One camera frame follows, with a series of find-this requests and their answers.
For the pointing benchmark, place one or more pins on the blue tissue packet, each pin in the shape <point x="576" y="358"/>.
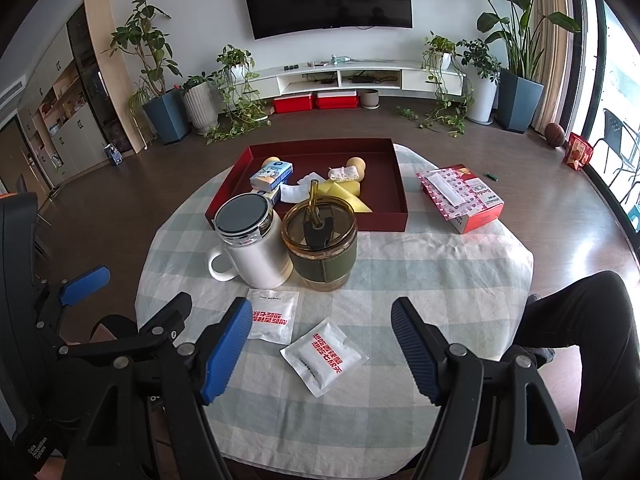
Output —
<point x="270" y="174"/>

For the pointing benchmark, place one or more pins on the person's leg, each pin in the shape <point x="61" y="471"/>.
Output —
<point x="120" y="325"/>
<point x="590" y="320"/>

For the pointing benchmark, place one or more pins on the red gift bag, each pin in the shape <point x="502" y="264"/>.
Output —
<point x="579" y="152"/>

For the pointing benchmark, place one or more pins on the large-leaf plant in blue pot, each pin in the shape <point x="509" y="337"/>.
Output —
<point x="520" y="102"/>

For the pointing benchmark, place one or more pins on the black set-top box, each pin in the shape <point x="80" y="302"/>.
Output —
<point x="363" y="79"/>

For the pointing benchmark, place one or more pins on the glass cup with green sleeve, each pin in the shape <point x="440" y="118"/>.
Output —
<point x="325" y="265"/>

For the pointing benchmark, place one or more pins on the person's right leg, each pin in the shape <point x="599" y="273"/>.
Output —
<point x="590" y="320"/>

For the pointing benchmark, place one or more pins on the beige peanut-shaped sponge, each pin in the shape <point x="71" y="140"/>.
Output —
<point x="357" y="165"/>

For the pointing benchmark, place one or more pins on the person's left leg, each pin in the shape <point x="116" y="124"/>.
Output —
<point x="120" y="325"/>

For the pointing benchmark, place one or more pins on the white television cabinet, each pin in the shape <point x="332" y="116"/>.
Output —
<point x="425" y="80"/>

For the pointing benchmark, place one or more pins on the black outdoor chair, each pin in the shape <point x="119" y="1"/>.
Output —
<point x="612" y="130"/>

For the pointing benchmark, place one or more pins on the white mesh scrub pad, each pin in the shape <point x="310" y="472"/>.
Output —
<point x="342" y="174"/>

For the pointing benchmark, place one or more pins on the plant in ribbed white pot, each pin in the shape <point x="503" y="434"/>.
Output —
<point x="200" y="107"/>

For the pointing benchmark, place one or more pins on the beige curtain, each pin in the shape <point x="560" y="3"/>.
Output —
<point x="560" y="70"/>

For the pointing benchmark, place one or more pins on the trailing vine in white pot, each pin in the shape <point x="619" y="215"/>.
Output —
<point x="440" y="45"/>

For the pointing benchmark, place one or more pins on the trailing vine plant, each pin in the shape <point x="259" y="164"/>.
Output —
<point x="235" y="57"/>

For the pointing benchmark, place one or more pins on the yellow rectangular sponge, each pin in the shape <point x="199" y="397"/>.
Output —
<point x="345" y="189"/>
<point x="360" y="205"/>

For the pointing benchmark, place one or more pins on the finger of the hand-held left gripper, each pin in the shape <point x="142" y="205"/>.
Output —
<point x="165" y="317"/>
<point x="85" y="285"/>

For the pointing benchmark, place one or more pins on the white sachet with red print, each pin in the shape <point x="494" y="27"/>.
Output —
<point x="325" y="357"/>
<point x="272" y="315"/>

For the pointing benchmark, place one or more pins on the green checked tablecloth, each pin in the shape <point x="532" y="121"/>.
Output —
<point x="425" y="270"/>

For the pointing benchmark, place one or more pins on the wall storage cabinet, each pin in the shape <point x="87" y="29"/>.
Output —
<point x="80" y="130"/>

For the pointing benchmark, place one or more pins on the small blue box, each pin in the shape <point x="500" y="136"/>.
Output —
<point x="114" y="154"/>

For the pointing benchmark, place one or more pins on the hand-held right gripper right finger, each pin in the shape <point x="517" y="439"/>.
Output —
<point x="415" y="350"/>

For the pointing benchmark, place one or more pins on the leafy tree in blue pot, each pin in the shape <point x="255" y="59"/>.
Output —
<point x="167" y="120"/>

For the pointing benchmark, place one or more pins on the bushy plant in white pot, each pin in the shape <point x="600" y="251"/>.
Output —
<point x="482" y="100"/>

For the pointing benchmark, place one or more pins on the small round grey pot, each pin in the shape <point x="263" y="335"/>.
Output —
<point x="369" y="99"/>

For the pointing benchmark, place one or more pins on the yellow egg-shaped makeup sponge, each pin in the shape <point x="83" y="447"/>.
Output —
<point x="270" y="161"/>

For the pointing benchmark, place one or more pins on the brown ball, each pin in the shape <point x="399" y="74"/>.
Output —
<point x="555" y="135"/>

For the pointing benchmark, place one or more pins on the red tray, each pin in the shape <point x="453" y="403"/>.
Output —
<point x="385" y="180"/>

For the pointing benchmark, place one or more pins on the white mug with lid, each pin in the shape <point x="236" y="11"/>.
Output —
<point x="260" y="260"/>

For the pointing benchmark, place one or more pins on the red and white snack box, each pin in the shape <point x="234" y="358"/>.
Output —
<point x="470" y="205"/>

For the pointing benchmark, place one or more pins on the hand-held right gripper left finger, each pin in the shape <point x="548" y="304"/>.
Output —
<point x="227" y="350"/>

